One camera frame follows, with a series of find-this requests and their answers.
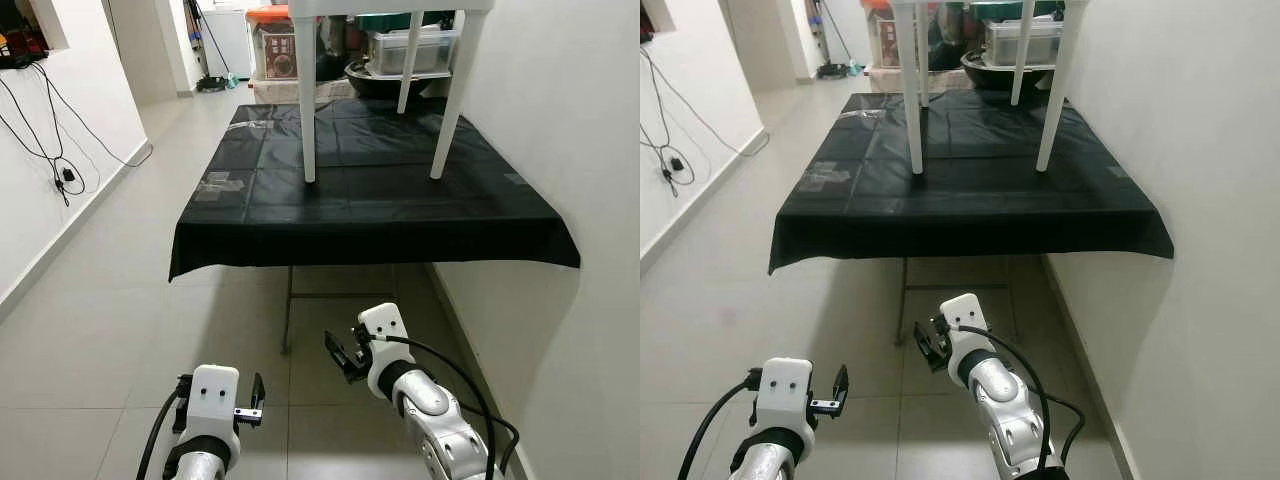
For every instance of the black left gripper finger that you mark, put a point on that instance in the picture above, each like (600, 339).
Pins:
(259, 388)
(842, 380)

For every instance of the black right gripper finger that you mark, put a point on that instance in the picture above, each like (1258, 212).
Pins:
(927, 340)
(338, 350)

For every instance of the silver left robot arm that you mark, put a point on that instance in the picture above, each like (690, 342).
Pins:
(768, 458)
(198, 460)

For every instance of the grey metal table leg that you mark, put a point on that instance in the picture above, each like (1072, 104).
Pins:
(288, 310)
(901, 300)

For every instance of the black tablecloth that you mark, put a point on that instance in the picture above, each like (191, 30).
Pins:
(380, 210)
(980, 200)

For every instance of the crumpled clear tape patch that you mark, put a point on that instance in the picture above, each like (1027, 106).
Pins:
(825, 175)
(220, 183)

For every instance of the long clear tape strip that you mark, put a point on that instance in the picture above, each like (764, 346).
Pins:
(253, 126)
(868, 116)

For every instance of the small clear tape patch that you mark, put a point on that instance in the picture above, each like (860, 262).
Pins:
(517, 180)
(1118, 171)

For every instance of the beige cloth covered bench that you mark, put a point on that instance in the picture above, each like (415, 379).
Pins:
(885, 82)
(275, 92)

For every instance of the black wok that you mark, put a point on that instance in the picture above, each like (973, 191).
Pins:
(985, 78)
(370, 85)

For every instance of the mop with dark head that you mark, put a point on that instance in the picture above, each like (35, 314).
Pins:
(835, 70)
(212, 82)

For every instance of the red printed cardboard box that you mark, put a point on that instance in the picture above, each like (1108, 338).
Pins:
(275, 50)
(885, 40)

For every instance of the clear plastic storage box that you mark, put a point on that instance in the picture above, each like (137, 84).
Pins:
(385, 50)
(1000, 40)

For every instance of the white box appliance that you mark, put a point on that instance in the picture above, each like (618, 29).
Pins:
(230, 40)
(850, 30)

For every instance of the green pot lid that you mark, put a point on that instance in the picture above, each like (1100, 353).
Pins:
(1000, 8)
(385, 20)

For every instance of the orange box lid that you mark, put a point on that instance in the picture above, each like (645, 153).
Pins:
(878, 4)
(268, 13)

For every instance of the speckled grey right wrist camera mount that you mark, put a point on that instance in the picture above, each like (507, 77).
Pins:
(965, 315)
(385, 325)

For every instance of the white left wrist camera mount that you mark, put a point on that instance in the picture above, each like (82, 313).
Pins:
(212, 395)
(782, 390)

